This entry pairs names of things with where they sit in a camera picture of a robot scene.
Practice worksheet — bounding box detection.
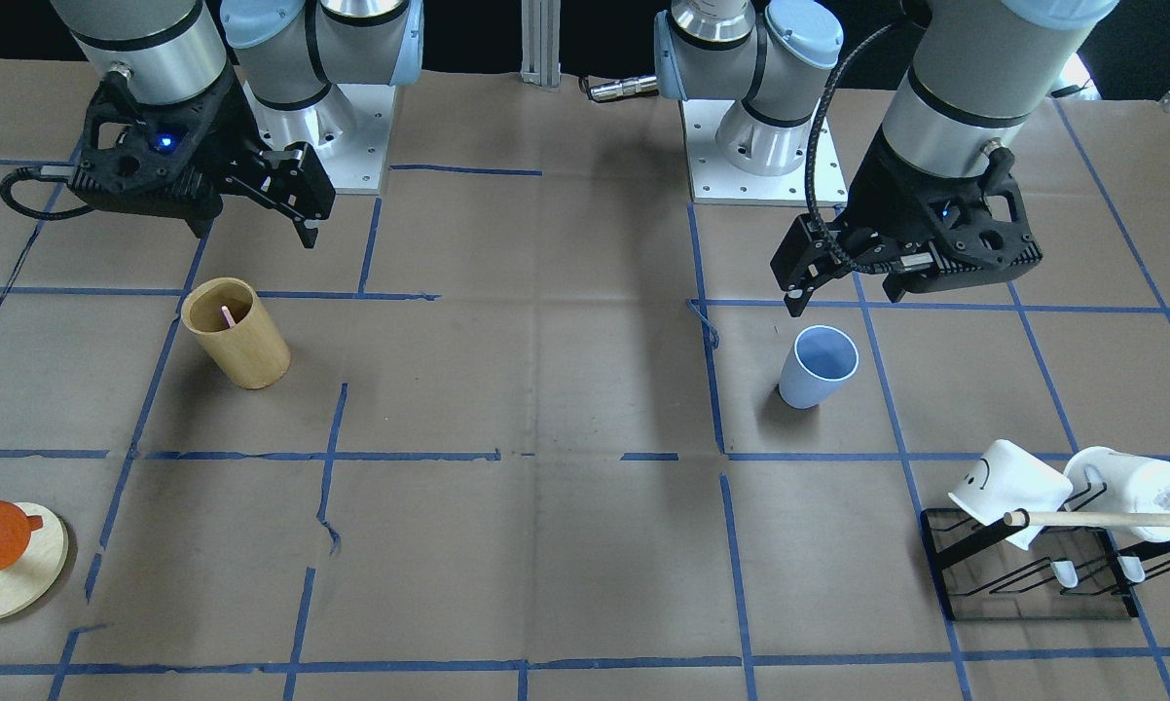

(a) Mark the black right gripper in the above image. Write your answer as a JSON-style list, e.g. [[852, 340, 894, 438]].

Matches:
[[67, 66, 336, 249]]

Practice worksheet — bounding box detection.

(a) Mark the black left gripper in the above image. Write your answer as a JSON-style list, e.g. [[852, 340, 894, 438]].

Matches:
[[769, 133, 1042, 318]]

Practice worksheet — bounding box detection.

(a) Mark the light blue plastic cup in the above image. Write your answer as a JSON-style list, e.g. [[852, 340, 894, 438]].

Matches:
[[778, 325, 860, 410]]

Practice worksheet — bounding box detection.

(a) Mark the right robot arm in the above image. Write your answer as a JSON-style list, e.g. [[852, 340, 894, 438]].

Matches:
[[41, 1, 424, 248]]

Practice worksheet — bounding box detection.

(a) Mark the bamboo cylinder holder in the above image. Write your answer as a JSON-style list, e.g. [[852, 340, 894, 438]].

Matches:
[[181, 277, 291, 389]]

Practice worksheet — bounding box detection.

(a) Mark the white smiley mug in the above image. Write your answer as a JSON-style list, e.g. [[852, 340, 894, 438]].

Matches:
[[947, 439, 1072, 527]]

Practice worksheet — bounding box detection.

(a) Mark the white plain mug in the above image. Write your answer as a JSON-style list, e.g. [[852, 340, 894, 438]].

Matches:
[[1064, 445, 1170, 514]]

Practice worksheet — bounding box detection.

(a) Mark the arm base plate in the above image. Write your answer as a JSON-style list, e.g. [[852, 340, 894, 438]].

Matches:
[[243, 84, 401, 195], [679, 99, 812, 205]]

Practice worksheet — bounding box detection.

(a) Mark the black braided cable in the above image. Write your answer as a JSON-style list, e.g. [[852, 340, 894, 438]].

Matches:
[[0, 166, 94, 222], [805, 19, 911, 276]]

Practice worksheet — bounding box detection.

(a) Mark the aluminium frame post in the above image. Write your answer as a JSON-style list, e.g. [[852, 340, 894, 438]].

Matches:
[[519, 0, 562, 92]]

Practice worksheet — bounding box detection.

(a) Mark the black wire mug rack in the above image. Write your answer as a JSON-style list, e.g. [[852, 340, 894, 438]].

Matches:
[[922, 466, 1170, 621]]

